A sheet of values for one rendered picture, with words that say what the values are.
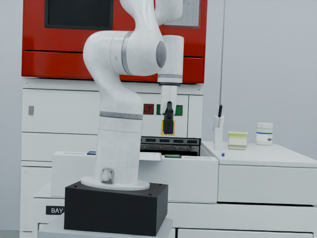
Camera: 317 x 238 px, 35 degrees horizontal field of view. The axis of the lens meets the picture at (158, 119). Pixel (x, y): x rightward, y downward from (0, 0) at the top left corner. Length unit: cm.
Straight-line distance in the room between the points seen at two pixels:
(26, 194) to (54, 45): 69
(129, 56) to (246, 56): 256
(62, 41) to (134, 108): 99
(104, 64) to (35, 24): 97
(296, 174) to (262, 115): 214
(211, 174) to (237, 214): 16
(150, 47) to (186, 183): 55
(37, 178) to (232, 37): 202
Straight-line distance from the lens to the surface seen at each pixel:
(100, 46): 137
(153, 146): 227
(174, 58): 166
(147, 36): 132
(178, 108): 227
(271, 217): 174
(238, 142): 199
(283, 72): 389
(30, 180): 237
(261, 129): 223
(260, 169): 170
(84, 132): 230
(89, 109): 229
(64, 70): 225
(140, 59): 131
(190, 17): 225
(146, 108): 227
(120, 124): 133
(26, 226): 242
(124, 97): 133
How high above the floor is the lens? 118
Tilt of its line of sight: 3 degrees down
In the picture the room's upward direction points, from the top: 2 degrees clockwise
